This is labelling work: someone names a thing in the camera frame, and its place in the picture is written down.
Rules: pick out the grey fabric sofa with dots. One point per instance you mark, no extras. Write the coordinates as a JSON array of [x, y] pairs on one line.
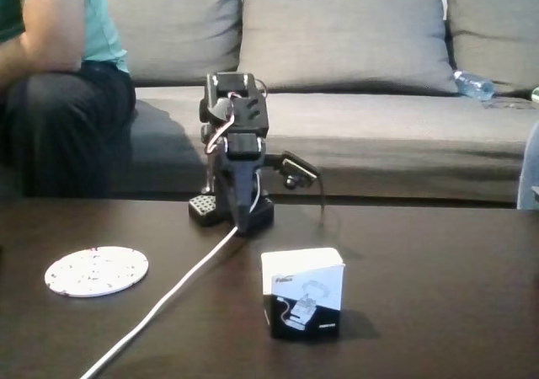
[[379, 143]]

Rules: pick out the round white speckled coaster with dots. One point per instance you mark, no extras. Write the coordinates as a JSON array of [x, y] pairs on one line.
[[97, 271]]

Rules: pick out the clear plastic water bottle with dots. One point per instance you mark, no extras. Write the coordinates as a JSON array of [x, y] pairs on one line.
[[473, 84]]

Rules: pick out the black webcam on gripper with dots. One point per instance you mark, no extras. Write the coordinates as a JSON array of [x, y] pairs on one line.
[[297, 167]]

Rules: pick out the person's leg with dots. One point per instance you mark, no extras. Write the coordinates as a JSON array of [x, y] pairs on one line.
[[529, 172]]

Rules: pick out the white and black servo box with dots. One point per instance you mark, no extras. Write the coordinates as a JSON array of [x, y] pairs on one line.
[[301, 295]]

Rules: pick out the grey sofa back cushion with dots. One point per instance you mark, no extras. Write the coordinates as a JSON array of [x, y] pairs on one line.
[[492, 25], [177, 25], [345, 38]]

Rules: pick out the person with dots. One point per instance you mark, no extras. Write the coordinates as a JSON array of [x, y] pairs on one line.
[[63, 122]]

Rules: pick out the metal table clamp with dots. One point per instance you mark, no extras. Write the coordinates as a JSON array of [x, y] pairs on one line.
[[209, 177]]

